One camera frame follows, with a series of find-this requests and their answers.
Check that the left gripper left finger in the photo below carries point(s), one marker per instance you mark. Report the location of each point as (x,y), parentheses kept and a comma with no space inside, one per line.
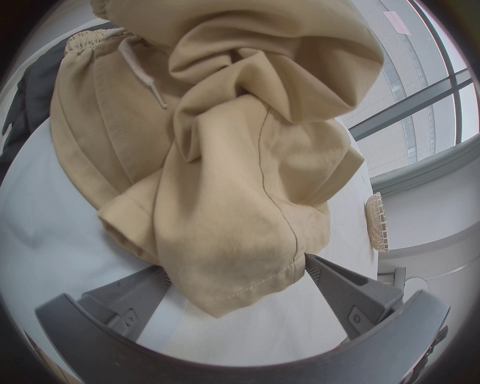
(127,303)

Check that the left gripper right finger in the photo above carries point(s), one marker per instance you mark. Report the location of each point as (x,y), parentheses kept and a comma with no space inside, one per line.
(356,300)

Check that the tan shorts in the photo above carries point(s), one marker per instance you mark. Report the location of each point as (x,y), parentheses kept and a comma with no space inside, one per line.
(210,150)

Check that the round woven basket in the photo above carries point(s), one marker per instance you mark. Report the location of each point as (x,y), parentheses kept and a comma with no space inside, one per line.
(378,221)

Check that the bed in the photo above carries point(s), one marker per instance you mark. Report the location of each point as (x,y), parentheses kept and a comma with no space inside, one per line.
(56,232)

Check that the black garment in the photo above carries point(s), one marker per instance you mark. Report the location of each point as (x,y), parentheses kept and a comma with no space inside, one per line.
(35,86)

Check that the window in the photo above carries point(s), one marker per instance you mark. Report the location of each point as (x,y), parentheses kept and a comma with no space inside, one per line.
(420,67)

